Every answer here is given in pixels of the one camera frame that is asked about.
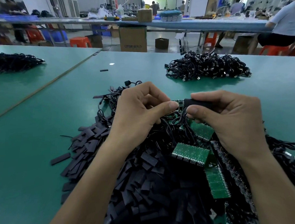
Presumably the person's right hand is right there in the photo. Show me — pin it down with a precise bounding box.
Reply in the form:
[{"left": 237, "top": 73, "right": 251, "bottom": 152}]
[{"left": 185, "top": 88, "right": 272, "bottom": 164}]

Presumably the person's left hand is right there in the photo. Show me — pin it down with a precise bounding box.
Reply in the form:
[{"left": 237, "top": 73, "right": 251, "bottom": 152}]
[{"left": 106, "top": 80, "right": 181, "bottom": 152}]

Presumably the black heat shrink sleeve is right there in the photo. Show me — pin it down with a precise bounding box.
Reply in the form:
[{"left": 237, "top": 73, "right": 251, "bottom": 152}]
[{"left": 183, "top": 97, "right": 214, "bottom": 111}]

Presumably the small green circuit board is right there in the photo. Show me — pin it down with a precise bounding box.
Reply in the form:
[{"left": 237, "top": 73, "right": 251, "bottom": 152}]
[{"left": 171, "top": 99, "right": 186, "bottom": 109}]

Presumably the person's left forearm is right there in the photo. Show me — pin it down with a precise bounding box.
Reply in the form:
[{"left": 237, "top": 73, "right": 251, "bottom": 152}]
[{"left": 39, "top": 136, "right": 149, "bottom": 224}]

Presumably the person's right forearm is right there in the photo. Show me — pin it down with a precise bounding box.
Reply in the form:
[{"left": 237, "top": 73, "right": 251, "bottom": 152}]
[{"left": 237, "top": 145, "right": 295, "bottom": 224}]

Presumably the green circuit board panel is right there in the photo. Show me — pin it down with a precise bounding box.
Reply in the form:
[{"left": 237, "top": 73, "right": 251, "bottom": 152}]
[
  {"left": 204, "top": 164, "right": 231, "bottom": 200},
  {"left": 170, "top": 141, "right": 211, "bottom": 168},
  {"left": 189, "top": 119, "right": 215, "bottom": 142}
]

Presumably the dark circuit board strip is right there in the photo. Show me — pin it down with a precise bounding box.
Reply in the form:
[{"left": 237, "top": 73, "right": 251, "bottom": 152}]
[{"left": 210, "top": 139, "right": 258, "bottom": 222}]

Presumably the small open cardboard box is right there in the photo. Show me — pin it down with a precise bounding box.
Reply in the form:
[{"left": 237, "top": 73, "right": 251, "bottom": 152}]
[{"left": 155, "top": 37, "right": 170, "bottom": 50}]

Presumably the pile of black shrink sleeves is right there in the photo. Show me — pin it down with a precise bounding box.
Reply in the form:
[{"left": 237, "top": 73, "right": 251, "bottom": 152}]
[{"left": 47, "top": 81, "right": 217, "bottom": 224}]

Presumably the orange plastic stool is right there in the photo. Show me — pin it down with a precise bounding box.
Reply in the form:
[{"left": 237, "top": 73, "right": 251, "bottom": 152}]
[
  {"left": 204, "top": 32, "right": 218, "bottom": 46},
  {"left": 69, "top": 36, "right": 92, "bottom": 49},
  {"left": 258, "top": 44, "right": 290, "bottom": 57}
]

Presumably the large brown cardboard box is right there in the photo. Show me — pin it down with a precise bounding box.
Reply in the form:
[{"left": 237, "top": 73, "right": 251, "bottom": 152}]
[{"left": 118, "top": 25, "right": 148, "bottom": 54}]

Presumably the long blue work table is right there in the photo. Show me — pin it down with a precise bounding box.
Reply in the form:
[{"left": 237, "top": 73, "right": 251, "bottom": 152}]
[{"left": 0, "top": 6, "right": 273, "bottom": 62}]

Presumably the stack of clear trays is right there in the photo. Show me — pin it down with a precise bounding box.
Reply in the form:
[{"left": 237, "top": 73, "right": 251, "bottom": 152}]
[{"left": 160, "top": 9, "right": 183, "bottom": 23}]

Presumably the taped cardboard box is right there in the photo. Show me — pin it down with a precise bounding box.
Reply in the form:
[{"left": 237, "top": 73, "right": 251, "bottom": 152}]
[{"left": 137, "top": 8, "right": 153, "bottom": 23}]

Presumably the white air cooler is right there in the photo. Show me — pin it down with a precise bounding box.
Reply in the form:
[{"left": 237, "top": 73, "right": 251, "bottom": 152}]
[{"left": 57, "top": 0, "right": 81, "bottom": 19}]

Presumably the red plastic stool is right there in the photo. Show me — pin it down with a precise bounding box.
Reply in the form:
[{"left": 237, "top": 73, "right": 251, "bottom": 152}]
[{"left": 25, "top": 28, "right": 45, "bottom": 43}]

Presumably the pile of black cables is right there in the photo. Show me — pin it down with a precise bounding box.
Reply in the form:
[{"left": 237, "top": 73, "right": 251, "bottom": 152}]
[
  {"left": 164, "top": 48, "right": 252, "bottom": 83},
  {"left": 0, "top": 51, "right": 46, "bottom": 73}
]

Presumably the tangle of black wired boards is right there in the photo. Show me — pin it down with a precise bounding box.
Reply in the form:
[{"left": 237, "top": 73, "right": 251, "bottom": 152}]
[{"left": 92, "top": 73, "right": 295, "bottom": 224}]

